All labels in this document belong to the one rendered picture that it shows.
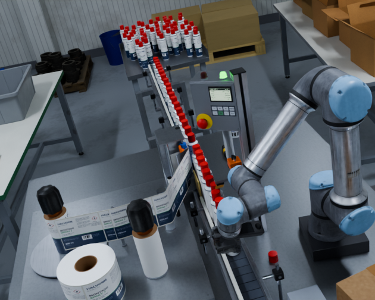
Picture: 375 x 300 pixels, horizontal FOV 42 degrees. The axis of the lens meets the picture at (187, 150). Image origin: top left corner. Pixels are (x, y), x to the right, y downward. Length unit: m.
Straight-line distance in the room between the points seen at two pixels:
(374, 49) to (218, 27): 3.06
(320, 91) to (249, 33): 4.63
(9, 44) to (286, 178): 5.86
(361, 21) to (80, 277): 2.53
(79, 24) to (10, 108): 3.84
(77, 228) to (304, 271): 0.84
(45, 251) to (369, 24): 2.49
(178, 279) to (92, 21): 5.80
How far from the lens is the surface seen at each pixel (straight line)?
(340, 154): 1.52
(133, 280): 1.82
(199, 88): 1.68
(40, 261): 2.05
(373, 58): 3.25
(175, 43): 3.81
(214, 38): 6.02
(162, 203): 1.89
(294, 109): 1.53
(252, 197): 1.47
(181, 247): 1.89
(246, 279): 1.72
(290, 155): 2.41
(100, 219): 1.90
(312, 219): 1.83
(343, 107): 1.40
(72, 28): 7.32
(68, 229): 1.93
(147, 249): 1.70
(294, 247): 1.89
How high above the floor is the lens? 2.09
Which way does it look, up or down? 29 degrees down
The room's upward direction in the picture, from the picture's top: 12 degrees counter-clockwise
